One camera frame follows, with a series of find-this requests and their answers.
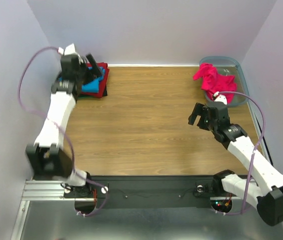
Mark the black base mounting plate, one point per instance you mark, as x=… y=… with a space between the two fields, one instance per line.
x=158 y=191

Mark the blue t-shirt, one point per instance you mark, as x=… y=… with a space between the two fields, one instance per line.
x=71 y=90

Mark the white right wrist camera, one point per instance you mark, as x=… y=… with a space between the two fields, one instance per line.
x=218 y=97

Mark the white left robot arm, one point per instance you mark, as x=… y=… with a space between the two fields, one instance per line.
x=46 y=155

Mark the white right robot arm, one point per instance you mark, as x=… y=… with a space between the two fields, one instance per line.
x=265 y=194

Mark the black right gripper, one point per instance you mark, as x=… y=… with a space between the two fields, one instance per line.
x=204 y=118

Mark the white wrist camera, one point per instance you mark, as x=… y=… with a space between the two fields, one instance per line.
x=218 y=97
x=69 y=50

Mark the pink crumpled t-shirt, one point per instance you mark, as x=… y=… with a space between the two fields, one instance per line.
x=213 y=82

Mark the black folded t-shirt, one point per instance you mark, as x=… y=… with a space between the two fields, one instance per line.
x=105 y=92

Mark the clear plastic bin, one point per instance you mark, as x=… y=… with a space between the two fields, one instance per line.
x=229 y=66

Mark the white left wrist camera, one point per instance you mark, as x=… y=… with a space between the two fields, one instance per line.
x=69 y=50

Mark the red folded t-shirt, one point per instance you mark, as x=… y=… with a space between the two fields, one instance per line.
x=96 y=87

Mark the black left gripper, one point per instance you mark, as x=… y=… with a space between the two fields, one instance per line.
x=95 y=65

